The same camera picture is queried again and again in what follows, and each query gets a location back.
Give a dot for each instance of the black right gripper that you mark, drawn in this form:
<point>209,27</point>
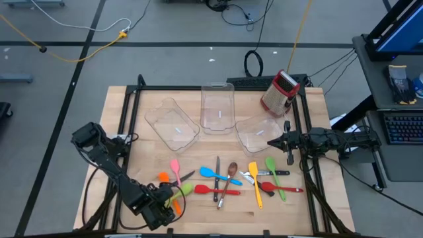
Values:
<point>304,140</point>

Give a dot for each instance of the pink silicone spatula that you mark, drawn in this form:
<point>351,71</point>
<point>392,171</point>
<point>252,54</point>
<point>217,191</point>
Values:
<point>175,165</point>

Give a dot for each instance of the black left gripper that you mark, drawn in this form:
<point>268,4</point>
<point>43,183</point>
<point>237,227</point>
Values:
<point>150,211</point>

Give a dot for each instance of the red metal box grater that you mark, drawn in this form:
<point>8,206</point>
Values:
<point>277,96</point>

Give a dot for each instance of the black round floor plug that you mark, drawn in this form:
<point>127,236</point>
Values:
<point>42,49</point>

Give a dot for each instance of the black ribbed panel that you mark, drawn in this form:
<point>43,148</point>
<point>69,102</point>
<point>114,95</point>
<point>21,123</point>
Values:
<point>248,82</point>

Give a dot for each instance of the lime green silicone spoon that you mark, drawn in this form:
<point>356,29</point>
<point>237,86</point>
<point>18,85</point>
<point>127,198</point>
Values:
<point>186,189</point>

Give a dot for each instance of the orange silicone spatula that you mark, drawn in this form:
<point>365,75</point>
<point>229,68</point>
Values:
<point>163,177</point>

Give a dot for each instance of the computer monitor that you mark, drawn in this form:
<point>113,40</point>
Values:
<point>403,29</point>

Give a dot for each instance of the grey workstation cart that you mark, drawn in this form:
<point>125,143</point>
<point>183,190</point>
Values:
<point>373,86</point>

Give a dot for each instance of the red silicone spatula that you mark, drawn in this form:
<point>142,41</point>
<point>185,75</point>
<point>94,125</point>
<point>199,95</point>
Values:
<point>202,189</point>

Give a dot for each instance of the black caster wheel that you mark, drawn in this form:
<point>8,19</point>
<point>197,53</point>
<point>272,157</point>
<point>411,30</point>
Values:
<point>5,110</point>

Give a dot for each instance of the blue silicone spatula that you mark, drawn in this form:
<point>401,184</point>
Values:
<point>206,172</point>

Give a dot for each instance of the white paper sheet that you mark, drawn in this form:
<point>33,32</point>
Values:
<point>338,118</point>

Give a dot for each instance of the grey work gloves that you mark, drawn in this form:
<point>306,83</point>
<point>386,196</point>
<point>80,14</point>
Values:
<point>398,82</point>

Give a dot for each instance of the clear plastic bin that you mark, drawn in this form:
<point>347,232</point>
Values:
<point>257,135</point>
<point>218,109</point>
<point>172,125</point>

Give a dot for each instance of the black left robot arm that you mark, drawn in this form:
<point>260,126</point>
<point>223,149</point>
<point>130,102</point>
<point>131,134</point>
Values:
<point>109,162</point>

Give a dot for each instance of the grey cart base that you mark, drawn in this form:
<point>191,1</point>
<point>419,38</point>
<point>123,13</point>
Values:
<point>16,78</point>

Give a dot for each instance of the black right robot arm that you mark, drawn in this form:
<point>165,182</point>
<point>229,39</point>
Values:
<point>357,140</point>

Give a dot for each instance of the backlit black keyboard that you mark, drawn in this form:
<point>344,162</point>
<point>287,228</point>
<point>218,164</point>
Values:
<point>403,129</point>

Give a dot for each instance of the blue and white roll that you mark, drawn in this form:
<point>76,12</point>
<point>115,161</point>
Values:
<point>419,86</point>

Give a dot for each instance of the yellow silicone spatula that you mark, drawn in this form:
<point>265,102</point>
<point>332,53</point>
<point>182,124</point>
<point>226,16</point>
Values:
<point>253,168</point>

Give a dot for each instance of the small black round cap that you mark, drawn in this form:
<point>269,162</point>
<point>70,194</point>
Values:
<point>216,196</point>

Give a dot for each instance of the wooden spoon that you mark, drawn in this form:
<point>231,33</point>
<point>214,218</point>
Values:
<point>232,169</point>

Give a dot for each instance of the green silicone spatula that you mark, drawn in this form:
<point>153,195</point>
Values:
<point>270,163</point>

